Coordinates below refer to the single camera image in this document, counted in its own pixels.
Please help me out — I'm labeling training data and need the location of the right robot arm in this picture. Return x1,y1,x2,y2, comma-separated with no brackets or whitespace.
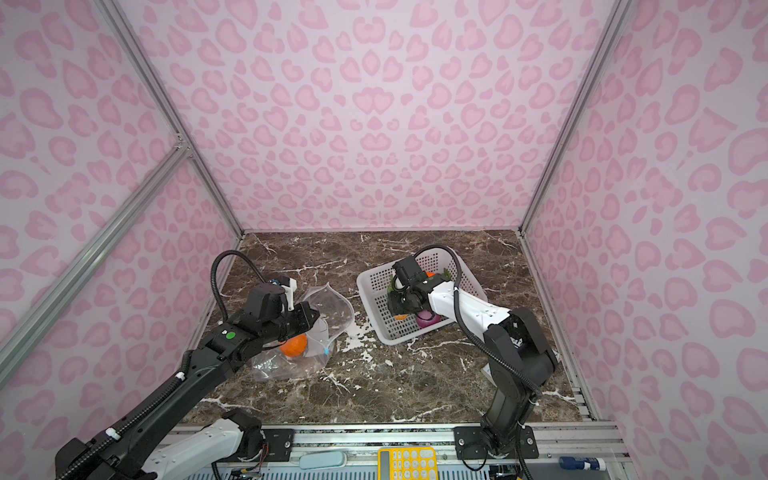
388,256,558,459

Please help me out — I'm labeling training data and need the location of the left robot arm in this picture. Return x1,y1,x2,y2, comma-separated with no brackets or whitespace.
55,282,320,479

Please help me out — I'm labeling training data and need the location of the yellow calculator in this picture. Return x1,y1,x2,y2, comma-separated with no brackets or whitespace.
377,446,439,480

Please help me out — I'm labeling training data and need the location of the clear zip top bag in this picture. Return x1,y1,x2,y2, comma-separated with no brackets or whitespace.
249,284,354,382

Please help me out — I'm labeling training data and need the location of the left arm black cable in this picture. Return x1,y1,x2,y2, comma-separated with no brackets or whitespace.
209,249,268,325

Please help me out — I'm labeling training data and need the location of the orange pumpkin toy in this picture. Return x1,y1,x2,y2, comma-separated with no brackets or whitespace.
279,334,308,359

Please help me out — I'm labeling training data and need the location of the purple onion toy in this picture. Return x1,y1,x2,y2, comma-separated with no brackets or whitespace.
415,310,442,328

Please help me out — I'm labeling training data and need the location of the aluminium frame rail base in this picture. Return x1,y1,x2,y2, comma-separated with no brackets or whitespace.
146,420,638,479

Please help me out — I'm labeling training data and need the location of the blue white marker pen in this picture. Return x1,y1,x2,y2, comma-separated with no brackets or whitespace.
558,456,607,471

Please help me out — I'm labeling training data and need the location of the colourful paperback book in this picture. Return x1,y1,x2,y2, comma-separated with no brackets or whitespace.
481,364,495,384

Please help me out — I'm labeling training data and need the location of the light blue flat case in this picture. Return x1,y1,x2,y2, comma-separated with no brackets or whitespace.
299,451,347,470

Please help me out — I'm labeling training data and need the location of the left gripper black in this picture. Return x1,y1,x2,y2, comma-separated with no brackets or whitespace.
263,299,322,346

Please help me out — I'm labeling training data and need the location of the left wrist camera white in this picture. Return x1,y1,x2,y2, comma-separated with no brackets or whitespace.
272,275,298,311

